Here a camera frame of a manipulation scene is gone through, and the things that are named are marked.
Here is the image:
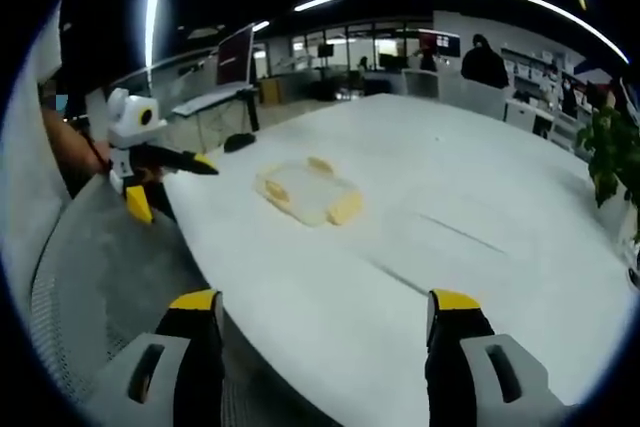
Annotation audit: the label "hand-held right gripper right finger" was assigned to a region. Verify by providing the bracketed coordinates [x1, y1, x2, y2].
[424, 288, 587, 427]

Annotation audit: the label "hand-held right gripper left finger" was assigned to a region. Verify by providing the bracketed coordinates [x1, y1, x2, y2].
[85, 288, 226, 427]

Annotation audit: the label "black computer mouse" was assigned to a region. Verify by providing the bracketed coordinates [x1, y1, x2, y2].
[222, 132, 258, 154]

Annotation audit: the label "tilted white drafting desk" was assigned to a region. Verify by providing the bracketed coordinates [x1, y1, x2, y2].
[171, 81, 262, 117]

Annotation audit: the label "grey mesh chair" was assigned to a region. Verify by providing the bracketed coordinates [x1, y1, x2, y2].
[29, 172, 229, 427]

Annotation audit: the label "person's white clothing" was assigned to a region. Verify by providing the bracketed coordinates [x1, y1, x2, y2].
[0, 6, 74, 308]

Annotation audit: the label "brown cardboard box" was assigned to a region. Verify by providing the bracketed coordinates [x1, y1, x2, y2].
[259, 77, 284, 106]

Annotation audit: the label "dark monitor on stand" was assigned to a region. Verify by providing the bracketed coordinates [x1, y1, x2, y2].
[214, 23, 257, 89]

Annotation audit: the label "clear plastic tray yellow clips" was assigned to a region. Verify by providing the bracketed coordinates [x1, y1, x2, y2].
[254, 156, 365, 229]

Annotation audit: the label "white low cabinet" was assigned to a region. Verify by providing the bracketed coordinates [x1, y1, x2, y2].
[504, 98, 556, 138]

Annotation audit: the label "green potted plant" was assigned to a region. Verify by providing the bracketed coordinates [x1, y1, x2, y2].
[576, 94, 640, 244]

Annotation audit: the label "white partition panel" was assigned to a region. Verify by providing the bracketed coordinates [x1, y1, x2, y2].
[402, 68, 507, 122]

